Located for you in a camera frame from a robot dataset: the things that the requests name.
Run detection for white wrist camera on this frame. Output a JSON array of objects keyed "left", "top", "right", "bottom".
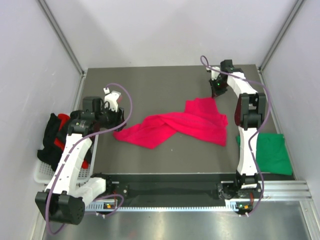
[
  {"left": 210, "top": 66, "right": 221, "bottom": 81},
  {"left": 103, "top": 87, "right": 122, "bottom": 113}
]

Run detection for right aluminium frame post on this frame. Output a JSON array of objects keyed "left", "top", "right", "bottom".
[{"left": 257, "top": 0, "right": 307, "bottom": 72}]

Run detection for aluminium front rail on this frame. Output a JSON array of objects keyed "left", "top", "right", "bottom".
[{"left": 39, "top": 179, "right": 313, "bottom": 203}]

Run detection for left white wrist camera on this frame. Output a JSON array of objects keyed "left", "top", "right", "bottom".
[{"left": 103, "top": 87, "right": 122, "bottom": 113}]

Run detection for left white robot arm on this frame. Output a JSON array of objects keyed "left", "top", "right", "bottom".
[{"left": 35, "top": 91, "right": 125, "bottom": 225}]

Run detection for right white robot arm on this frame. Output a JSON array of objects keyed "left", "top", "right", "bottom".
[{"left": 206, "top": 60, "right": 267, "bottom": 200}]

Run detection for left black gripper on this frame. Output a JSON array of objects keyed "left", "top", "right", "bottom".
[{"left": 95, "top": 102, "right": 126, "bottom": 133}]

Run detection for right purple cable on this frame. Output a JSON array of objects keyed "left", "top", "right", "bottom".
[{"left": 200, "top": 55, "right": 271, "bottom": 217}]

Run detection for pink t shirt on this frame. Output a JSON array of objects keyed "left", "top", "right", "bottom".
[{"left": 113, "top": 97, "right": 228, "bottom": 149}]

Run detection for aluminium frame post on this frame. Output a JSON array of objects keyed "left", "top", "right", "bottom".
[
  {"left": 36, "top": 0, "right": 85, "bottom": 76},
  {"left": 257, "top": 0, "right": 307, "bottom": 72}
]

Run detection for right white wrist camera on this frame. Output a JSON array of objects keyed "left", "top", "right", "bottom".
[{"left": 210, "top": 66, "right": 221, "bottom": 81}]

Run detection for purple cable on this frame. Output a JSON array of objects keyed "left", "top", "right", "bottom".
[
  {"left": 44, "top": 83, "right": 134, "bottom": 235},
  {"left": 200, "top": 55, "right": 271, "bottom": 217}
]

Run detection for grey slotted cable duct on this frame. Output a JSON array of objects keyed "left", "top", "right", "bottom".
[{"left": 84, "top": 201, "right": 253, "bottom": 212}]

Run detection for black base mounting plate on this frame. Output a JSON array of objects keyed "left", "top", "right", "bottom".
[{"left": 104, "top": 173, "right": 241, "bottom": 201}]

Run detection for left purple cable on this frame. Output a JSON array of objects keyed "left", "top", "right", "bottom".
[{"left": 44, "top": 83, "right": 134, "bottom": 235}]

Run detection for white plastic basket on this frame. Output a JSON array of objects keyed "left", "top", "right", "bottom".
[{"left": 33, "top": 143, "right": 97, "bottom": 185}]

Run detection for green folded t shirt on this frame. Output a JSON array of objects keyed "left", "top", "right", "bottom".
[{"left": 236, "top": 133, "right": 293, "bottom": 176}]

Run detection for left aluminium frame post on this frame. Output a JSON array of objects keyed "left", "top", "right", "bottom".
[{"left": 36, "top": 0, "right": 85, "bottom": 76}]

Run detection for black t shirt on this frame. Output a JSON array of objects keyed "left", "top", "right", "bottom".
[{"left": 37, "top": 112, "right": 92, "bottom": 171}]

